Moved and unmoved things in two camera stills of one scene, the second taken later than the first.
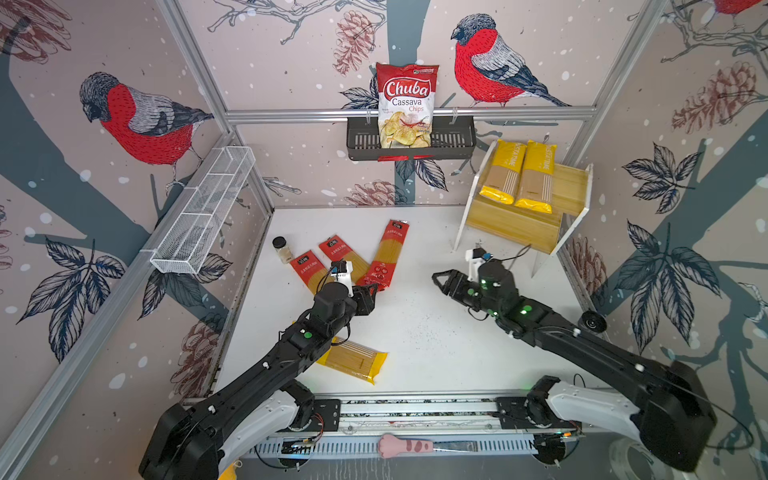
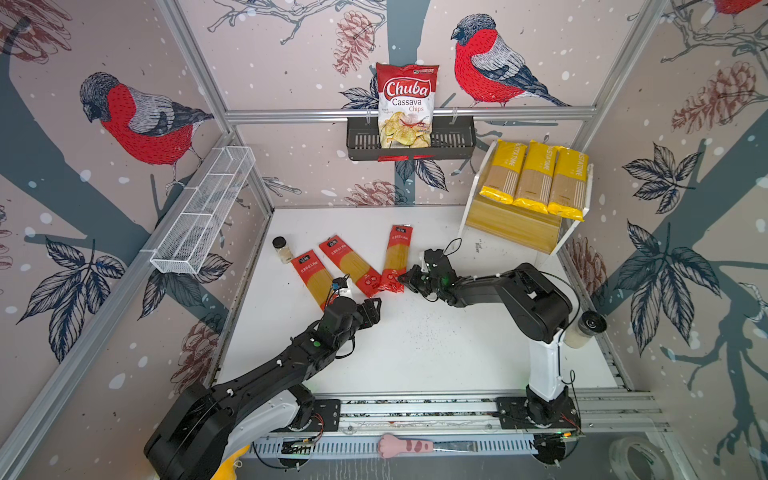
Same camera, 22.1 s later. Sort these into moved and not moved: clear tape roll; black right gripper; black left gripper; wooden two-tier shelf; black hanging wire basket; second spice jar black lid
Moved: black right gripper; black left gripper
Not moved: second spice jar black lid; clear tape roll; black hanging wire basket; wooden two-tier shelf
